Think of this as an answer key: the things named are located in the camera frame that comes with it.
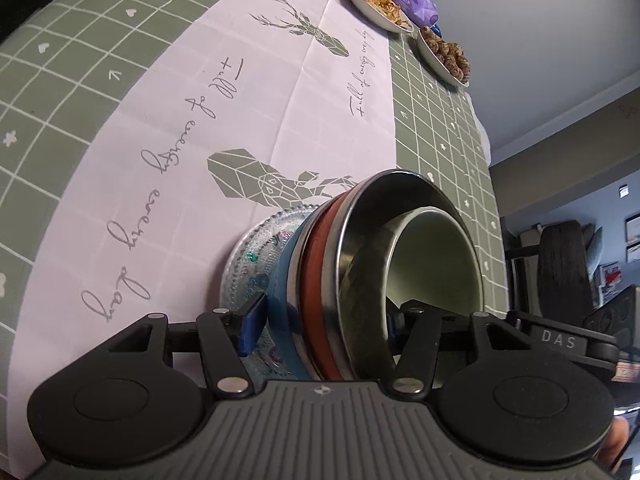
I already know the person's right hand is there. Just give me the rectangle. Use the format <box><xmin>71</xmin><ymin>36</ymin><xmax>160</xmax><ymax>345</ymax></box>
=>
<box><xmin>597</xmin><ymin>417</ymin><xmax>632</xmax><ymax>477</ymax></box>

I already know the purple bag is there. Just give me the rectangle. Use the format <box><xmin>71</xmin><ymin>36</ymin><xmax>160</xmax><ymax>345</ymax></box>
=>
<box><xmin>391</xmin><ymin>0</ymin><xmax>440</xmax><ymax>29</ymax></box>

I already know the white deer table runner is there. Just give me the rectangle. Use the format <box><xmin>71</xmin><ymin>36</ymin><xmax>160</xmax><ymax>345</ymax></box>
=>
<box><xmin>0</xmin><ymin>0</ymin><xmax>402</xmax><ymax>477</ymax></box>

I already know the blue steel bowl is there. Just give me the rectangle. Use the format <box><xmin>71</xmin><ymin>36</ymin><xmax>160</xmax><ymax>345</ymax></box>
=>
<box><xmin>267</xmin><ymin>214</ymin><xmax>327</xmax><ymax>382</ymax></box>

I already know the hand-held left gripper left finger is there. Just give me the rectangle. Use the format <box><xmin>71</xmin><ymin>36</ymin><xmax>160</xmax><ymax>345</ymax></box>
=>
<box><xmin>102</xmin><ymin>292</ymin><xmax>266</xmax><ymax>397</ymax></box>

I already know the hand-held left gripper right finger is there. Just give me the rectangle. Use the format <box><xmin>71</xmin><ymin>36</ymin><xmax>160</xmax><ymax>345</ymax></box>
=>
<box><xmin>387</xmin><ymin>300</ymin><xmax>526</xmax><ymax>400</ymax></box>

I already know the white plastic bag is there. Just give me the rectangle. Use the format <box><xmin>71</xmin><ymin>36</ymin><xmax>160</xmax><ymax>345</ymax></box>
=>
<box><xmin>472</xmin><ymin>102</ymin><xmax>495</xmax><ymax>164</ymax></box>

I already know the clear glass flowered plate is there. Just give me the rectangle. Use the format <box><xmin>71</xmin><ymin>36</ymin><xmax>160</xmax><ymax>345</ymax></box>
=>
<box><xmin>219</xmin><ymin>204</ymin><xmax>326</xmax><ymax>377</ymax></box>

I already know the white bowl of brown snacks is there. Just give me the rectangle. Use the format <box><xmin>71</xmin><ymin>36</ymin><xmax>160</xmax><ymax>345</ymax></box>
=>
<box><xmin>416</xmin><ymin>24</ymin><xmax>472</xmax><ymax>87</ymax></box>

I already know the white bowl of fries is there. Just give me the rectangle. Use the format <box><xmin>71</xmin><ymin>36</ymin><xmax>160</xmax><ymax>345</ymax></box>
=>
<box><xmin>347</xmin><ymin>0</ymin><xmax>415</xmax><ymax>35</ymax></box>

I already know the orange steel bowl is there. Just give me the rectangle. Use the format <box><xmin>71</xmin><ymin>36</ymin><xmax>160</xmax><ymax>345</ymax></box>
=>
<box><xmin>299</xmin><ymin>169</ymin><xmax>484</xmax><ymax>382</ymax></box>

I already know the green ceramic bowl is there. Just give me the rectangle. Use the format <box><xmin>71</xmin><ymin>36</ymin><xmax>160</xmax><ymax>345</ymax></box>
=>
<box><xmin>349</xmin><ymin>207</ymin><xmax>484</xmax><ymax>392</ymax></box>

